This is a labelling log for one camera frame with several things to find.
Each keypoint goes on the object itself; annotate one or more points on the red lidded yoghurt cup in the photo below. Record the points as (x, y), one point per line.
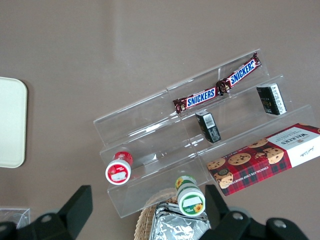
(118, 171)

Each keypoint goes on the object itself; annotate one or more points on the light wicker basket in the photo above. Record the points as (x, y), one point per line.
(143, 222)

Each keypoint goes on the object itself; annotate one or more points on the small black carton box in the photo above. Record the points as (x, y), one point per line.
(271, 100)
(208, 127)

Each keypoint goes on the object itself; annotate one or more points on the Snickers chocolate bar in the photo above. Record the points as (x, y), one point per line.
(241, 72)
(200, 96)

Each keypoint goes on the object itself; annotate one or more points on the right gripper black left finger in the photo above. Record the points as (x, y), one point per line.
(72, 212)

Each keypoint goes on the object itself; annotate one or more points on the green sunflower yoghurt cup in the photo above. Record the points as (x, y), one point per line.
(191, 201)

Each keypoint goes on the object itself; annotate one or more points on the Walkers tartan cookie box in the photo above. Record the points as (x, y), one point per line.
(262, 160)

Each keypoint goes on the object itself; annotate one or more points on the clear acrylic stepped stand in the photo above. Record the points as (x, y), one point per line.
(155, 140)

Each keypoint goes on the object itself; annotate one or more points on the cream plastic tray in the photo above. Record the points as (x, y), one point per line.
(12, 122)

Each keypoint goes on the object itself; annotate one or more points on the silver foil tray stack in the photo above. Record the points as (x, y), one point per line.
(175, 225)

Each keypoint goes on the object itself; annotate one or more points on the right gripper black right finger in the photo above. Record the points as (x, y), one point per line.
(220, 220)

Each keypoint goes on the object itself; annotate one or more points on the clear acrylic bottle rack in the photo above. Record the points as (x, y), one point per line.
(12, 216)

